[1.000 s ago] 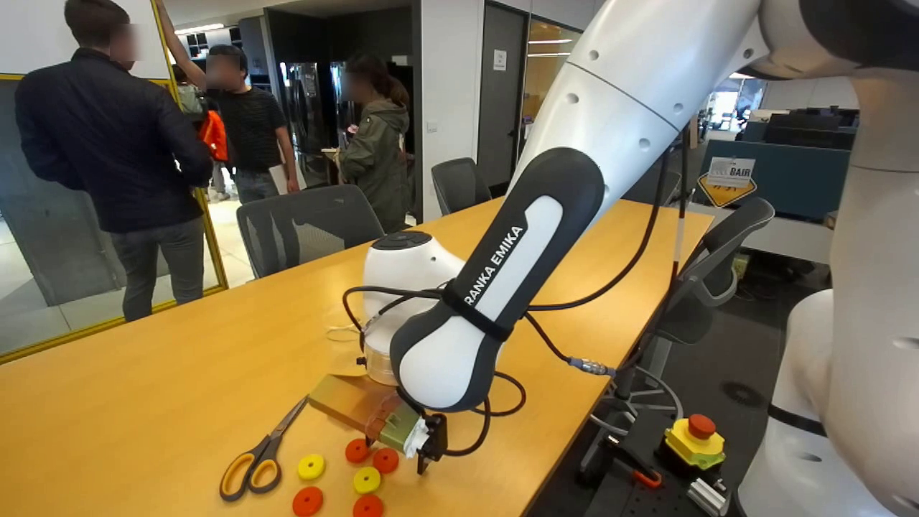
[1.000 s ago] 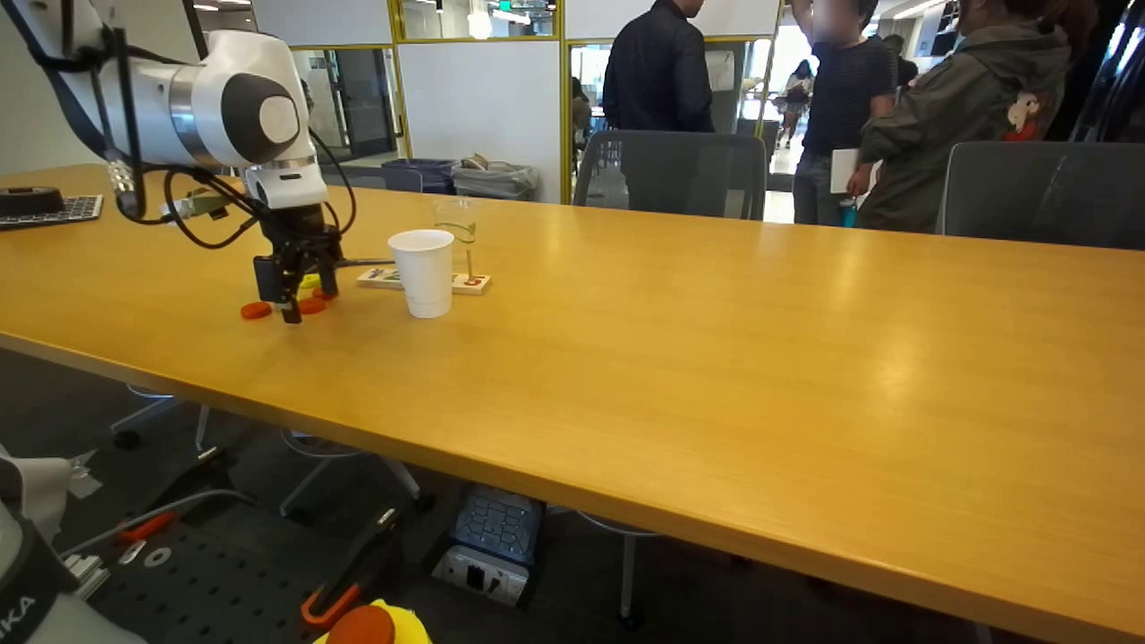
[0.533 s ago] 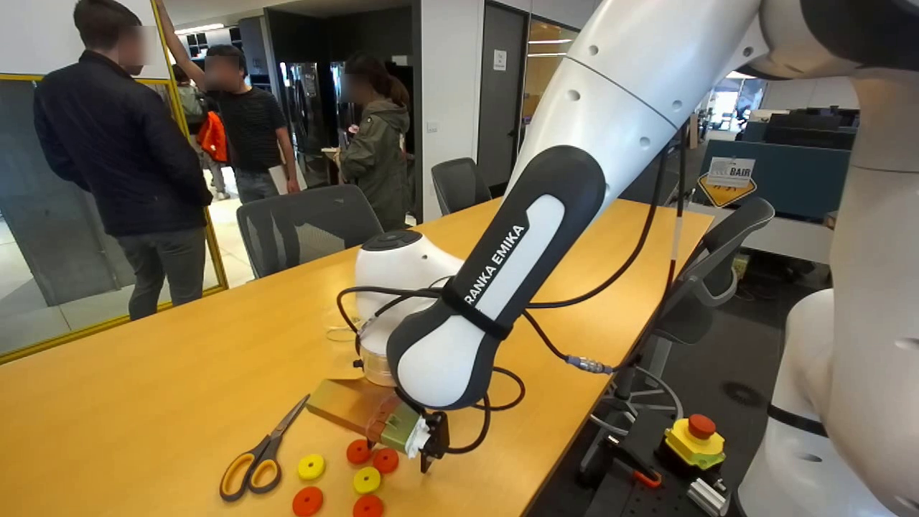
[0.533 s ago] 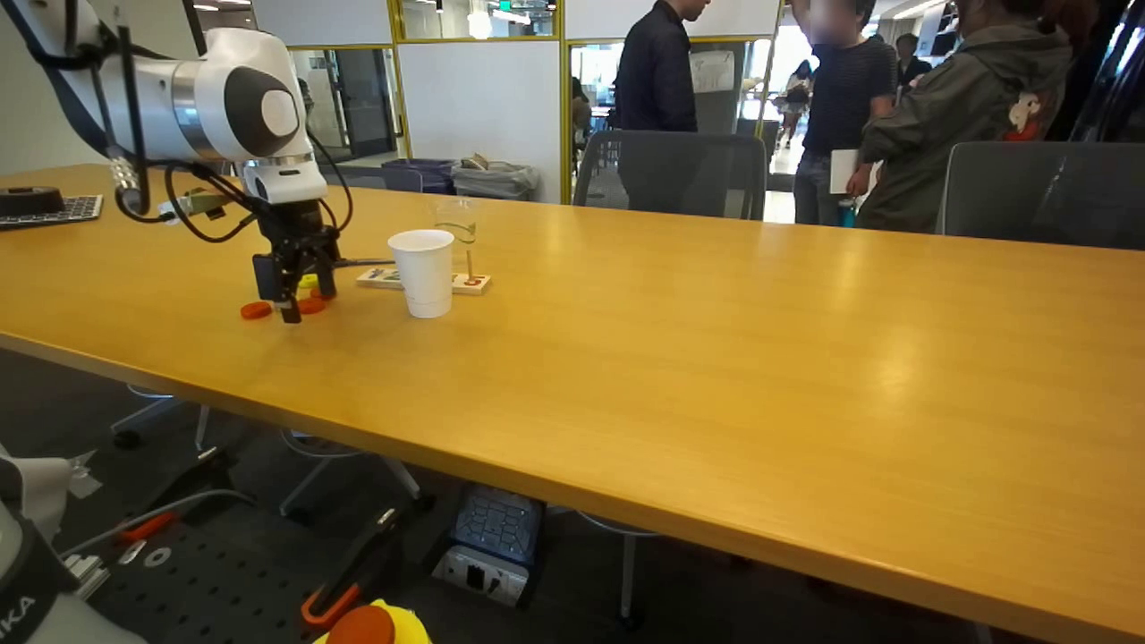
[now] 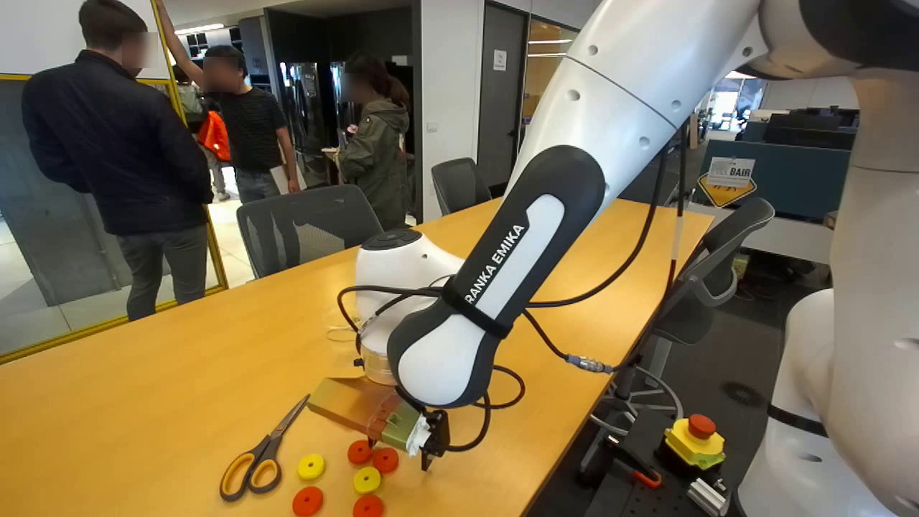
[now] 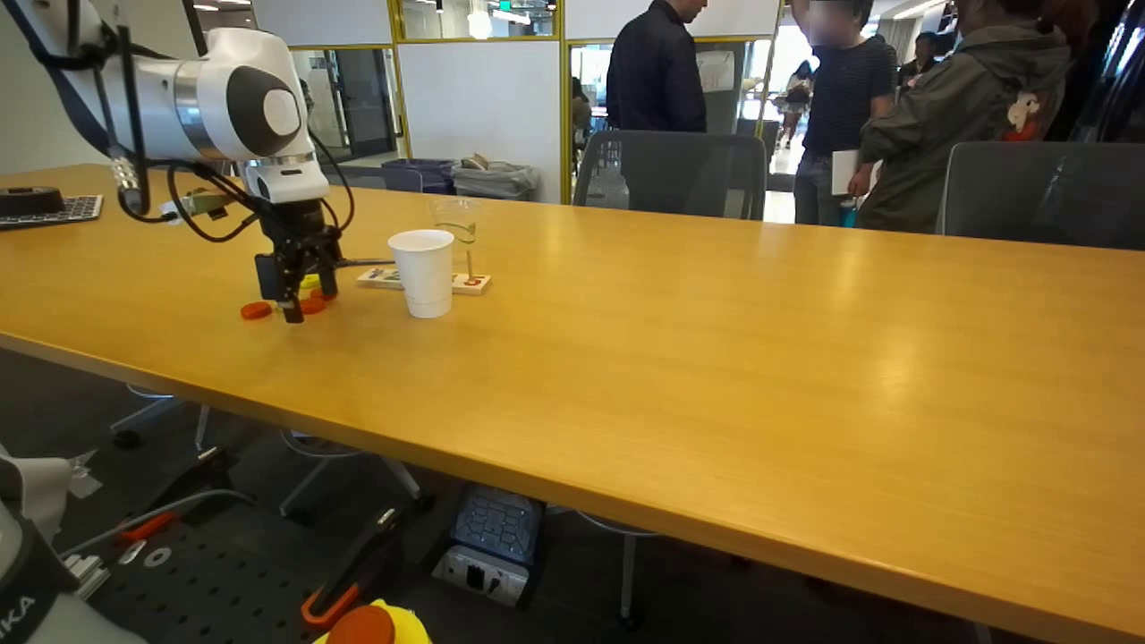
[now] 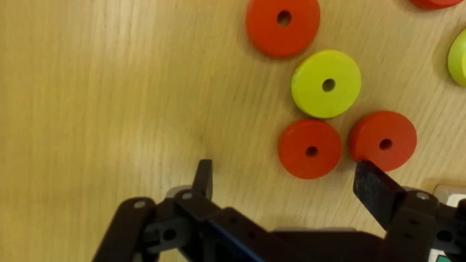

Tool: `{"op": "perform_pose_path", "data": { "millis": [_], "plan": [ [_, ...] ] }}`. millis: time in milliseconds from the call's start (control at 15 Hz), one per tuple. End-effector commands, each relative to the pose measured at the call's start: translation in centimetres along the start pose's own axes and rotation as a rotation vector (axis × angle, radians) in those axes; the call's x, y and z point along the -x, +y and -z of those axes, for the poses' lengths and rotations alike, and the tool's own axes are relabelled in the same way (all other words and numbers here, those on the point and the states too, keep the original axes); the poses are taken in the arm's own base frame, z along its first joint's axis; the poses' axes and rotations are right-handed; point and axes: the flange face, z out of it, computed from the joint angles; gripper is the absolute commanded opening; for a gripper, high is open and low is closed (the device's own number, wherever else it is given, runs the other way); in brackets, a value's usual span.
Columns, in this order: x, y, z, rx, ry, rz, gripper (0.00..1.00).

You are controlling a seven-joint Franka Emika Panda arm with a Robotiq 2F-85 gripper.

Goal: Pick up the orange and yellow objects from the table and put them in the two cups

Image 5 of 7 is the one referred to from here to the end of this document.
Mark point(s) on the yellow white sign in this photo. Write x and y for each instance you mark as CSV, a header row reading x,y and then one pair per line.
x,y
732,172

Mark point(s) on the woman in olive jacket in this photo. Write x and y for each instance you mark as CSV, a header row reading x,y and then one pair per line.
x,y
378,145

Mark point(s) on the black office chair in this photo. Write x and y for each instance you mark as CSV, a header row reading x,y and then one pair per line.
x,y
720,254

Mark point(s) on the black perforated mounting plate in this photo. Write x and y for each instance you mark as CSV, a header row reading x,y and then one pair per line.
x,y
649,504

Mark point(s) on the small grey table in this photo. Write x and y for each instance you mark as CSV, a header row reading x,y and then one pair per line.
x,y
790,238

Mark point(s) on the grey mesh chair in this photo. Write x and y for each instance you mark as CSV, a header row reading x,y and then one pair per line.
x,y
317,220
461,182

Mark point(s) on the shiny flat wrist camera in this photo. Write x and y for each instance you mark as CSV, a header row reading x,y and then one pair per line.
x,y
359,404

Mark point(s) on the dark grey door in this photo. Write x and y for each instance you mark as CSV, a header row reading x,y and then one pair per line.
x,y
501,96

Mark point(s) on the man in dark jacket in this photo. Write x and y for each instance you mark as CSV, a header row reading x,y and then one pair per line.
x,y
115,145

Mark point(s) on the orange plastic disc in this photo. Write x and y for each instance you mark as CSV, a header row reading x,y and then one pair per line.
x,y
389,462
299,500
353,452
363,507

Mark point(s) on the yellow plastic disc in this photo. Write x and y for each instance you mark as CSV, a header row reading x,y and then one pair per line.
x,y
302,470
359,480

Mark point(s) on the yellow framed glass partition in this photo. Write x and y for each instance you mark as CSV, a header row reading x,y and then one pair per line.
x,y
19,37

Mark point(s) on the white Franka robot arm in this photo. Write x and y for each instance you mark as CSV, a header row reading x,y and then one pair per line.
x,y
622,88

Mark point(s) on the silver metal block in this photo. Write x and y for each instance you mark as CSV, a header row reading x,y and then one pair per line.
x,y
707,496

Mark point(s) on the blue cabinet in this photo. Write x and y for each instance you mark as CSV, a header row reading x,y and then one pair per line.
x,y
794,182

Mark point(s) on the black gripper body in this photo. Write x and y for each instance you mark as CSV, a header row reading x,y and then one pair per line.
x,y
438,422

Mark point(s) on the orange red bag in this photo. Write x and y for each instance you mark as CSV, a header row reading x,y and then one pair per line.
x,y
216,136

